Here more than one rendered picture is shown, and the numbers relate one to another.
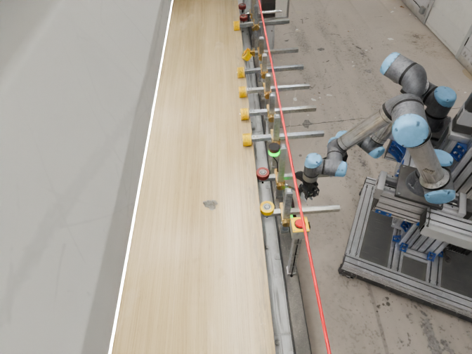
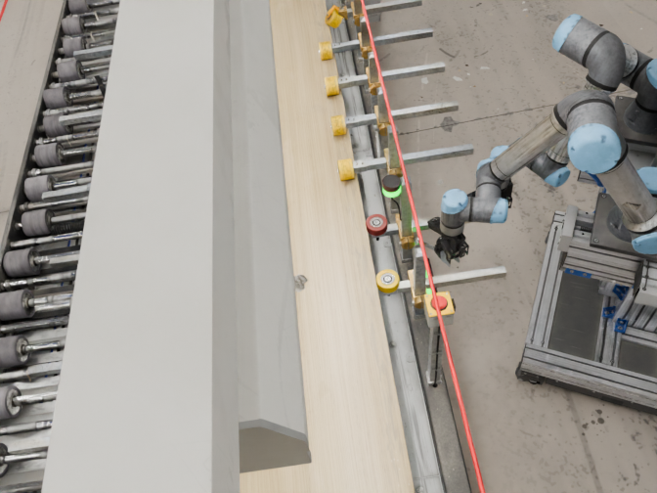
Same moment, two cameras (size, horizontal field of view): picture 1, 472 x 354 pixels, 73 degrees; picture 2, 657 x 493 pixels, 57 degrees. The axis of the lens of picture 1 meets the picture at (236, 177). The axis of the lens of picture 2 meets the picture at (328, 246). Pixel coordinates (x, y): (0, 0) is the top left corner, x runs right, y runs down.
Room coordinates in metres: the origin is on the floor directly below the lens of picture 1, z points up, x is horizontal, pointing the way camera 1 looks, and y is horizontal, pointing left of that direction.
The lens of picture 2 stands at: (-0.15, 0.00, 2.70)
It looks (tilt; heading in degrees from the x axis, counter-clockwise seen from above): 54 degrees down; 1
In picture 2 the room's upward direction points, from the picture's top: 11 degrees counter-clockwise
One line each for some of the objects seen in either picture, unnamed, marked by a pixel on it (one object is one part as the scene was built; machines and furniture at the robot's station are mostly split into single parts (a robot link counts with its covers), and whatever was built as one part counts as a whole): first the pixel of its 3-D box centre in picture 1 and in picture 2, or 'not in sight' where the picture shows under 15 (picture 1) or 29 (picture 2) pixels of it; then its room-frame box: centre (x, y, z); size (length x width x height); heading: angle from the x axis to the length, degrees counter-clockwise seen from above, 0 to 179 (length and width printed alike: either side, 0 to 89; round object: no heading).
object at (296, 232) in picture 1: (298, 228); (438, 310); (0.67, -0.25, 1.18); 0.07 x 0.07 x 0.08; 88
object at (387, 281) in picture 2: (267, 211); (388, 286); (0.97, -0.16, 0.85); 0.08 x 0.08 x 0.11
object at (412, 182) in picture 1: (424, 179); (635, 214); (0.93, -0.95, 1.09); 0.15 x 0.15 x 0.10
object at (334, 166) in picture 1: (333, 165); (488, 205); (0.96, -0.47, 1.23); 0.11 x 0.11 x 0.08; 72
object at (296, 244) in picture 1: (294, 254); (435, 350); (0.66, -0.25, 0.93); 0.05 x 0.05 x 0.45; 88
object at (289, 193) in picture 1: (286, 215); (418, 290); (0.93, -0.26, 0.87); 0.04 x 0.04 x 0.48; 88
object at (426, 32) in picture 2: (271, 69); (377, 40); (2.21, -0.36, 0.95); 0.50 x 0.04 x 0.04; 88
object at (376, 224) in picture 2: (263, 177); (376, 230); (1.22, -0.17, 0.85); 0.08 x 0.08 x 0.11
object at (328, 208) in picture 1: (300, 211); (443, 281); (0.96, -0.35, 0.84); 0.44 x 0.03 x 0.04; 88
